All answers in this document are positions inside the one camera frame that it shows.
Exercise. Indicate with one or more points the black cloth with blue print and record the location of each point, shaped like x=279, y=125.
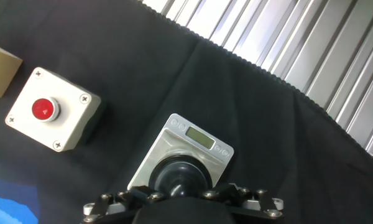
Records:
x=267, y=140

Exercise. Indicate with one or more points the black jar lid with knob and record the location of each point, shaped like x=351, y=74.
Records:
x=180, y=174

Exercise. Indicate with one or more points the silver digital scale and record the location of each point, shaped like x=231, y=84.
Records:
x=174, y=140

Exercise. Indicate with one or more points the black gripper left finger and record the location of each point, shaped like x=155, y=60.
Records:
x=127, y=196

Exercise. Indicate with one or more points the white box with red button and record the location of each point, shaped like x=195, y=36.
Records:
x=65, y=124

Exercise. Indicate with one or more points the light wooden cube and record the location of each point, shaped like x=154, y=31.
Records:
x=0, y=74

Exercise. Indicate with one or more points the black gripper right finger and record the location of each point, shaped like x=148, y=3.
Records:
x=261, y=202

